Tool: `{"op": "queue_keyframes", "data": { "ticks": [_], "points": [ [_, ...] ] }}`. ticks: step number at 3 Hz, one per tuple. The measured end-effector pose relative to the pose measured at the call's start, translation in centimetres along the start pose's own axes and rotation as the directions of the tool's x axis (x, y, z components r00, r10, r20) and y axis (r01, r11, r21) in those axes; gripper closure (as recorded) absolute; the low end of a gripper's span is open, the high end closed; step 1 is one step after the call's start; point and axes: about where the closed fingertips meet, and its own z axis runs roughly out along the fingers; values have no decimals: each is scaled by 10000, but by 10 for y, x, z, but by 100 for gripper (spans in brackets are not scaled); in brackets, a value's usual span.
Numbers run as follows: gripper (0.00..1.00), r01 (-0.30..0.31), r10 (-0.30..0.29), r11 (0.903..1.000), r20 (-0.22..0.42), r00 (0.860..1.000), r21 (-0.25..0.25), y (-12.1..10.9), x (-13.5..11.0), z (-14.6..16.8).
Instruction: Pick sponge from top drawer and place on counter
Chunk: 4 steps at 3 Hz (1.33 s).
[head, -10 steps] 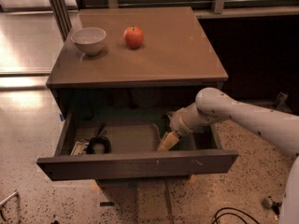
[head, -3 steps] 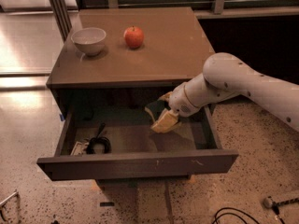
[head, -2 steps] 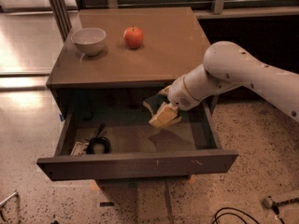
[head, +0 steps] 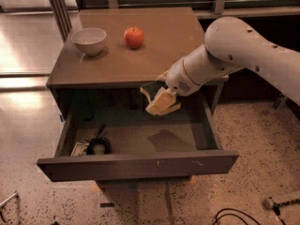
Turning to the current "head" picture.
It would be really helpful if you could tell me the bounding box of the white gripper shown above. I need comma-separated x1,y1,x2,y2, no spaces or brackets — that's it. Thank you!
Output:
145,58,200,115

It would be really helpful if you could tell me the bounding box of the green and yellow sponge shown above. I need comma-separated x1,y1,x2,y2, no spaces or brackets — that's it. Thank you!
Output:
140,81,181,110

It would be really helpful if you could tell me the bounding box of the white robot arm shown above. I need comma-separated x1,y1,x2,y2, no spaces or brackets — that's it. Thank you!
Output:
146,17,300,115

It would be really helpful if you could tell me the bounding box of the open grey top drawer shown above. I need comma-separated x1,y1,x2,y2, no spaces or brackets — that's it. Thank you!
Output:
37,95,239,182

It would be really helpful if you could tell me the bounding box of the white box in drawer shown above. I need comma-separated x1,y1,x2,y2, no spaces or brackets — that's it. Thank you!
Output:
71,142,89,157

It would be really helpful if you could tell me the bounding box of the red apple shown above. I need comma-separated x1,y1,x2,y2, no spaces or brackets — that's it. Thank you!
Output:
124,26,144,49

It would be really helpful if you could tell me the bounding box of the white ceramic bowl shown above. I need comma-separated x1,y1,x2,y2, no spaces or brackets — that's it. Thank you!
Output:
71,27,107,56

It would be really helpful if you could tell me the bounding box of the blue tape piece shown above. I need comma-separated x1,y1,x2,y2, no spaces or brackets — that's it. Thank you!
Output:
59,114,66,122

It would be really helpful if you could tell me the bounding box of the grey plug on floor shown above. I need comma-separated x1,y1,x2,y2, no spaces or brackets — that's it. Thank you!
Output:
262,190,300,225

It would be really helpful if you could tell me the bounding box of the black floor cable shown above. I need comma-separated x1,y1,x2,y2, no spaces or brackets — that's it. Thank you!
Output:
212,207,262,225

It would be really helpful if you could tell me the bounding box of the metal frame on floor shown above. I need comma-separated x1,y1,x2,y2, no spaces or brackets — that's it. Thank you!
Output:
0,190,21,225

